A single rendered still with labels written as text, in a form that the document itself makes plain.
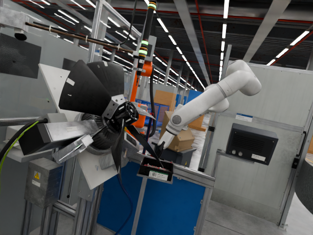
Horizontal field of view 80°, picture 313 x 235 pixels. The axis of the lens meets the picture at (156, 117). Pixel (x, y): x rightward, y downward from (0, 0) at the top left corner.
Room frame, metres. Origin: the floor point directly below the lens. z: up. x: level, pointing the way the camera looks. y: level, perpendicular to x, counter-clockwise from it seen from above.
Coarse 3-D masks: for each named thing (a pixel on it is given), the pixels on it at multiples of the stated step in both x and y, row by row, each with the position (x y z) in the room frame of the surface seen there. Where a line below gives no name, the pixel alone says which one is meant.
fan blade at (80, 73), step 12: (72, 72) 0.75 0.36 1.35; (84, 72) 0.80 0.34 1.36; (84, 84) 0.79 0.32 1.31; (96, 84) 0.84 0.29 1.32; (60, 96) 0.71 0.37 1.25; (84, 96) 0.79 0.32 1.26; (96, 96) 0.84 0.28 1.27; (108, 96) 0.89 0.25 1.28; (60, 108) 0.71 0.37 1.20; (72, 108) 0.75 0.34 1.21; (84, 108) 0.80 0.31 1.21; (96, 108) 0.85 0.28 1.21
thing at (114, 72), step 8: (88, 64) 1.05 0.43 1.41; (96, 64) 1.08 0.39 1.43; (104, 64) 1.11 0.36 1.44; (112, 64) 1.14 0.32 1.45; (96, 72) 1.06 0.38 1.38; (104, 72) 1.08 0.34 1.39; (112, 72) 1.10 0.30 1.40; (120, 72) 1.14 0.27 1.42; (104, 80) 1.05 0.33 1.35; (112, 80) 1.07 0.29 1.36; (120, 80) 1.10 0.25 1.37; (112, 88) 1.05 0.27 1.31; (120, 88) 1.07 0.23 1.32; (112, 96) 1.03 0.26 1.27
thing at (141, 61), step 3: (150, 0) 1.07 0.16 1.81; (153, 0) 1.07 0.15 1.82; (141, 57) 1.07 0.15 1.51; (144, 57) 1.08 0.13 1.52; (138, 60) 1.08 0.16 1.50; (141, 60) 1.07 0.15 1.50; (138, 63) 1.07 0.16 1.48; (141, 63) 1.07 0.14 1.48; (138, 66) 1.07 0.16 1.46; (141, 66) 1.07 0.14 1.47; (138, 72) 1.07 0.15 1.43; (138, 75) 1.08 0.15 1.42
